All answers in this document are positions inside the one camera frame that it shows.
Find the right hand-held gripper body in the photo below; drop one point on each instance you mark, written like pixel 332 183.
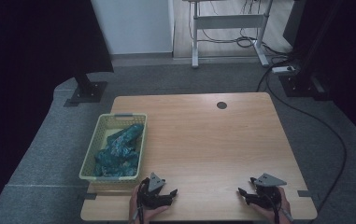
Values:
pixel 269 180

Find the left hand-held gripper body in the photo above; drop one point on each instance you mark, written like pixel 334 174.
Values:
pixel 153 183

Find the teal floral shirt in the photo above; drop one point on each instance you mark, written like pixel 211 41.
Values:
pixel 119 155

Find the green plastic basket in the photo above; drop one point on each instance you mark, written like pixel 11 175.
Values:
pixel 89 161

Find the person's right hand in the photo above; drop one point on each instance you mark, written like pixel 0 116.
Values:
pixel 267 214

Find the person's left hand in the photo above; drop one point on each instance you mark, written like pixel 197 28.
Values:
pixel 133 202

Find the grey tape strip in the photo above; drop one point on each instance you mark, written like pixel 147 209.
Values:
pixel 90 196
pixel 305 193

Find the black stand base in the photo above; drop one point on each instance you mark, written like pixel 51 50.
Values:
pixel 300 87
pixel 88 91

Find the white power strip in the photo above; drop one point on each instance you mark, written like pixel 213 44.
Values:
pixel 283 69

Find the black curtain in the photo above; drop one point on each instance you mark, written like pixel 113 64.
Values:
pixel 41 31
pixel 353 46

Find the white desk frame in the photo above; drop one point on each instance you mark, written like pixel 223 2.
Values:
pixel 228 21

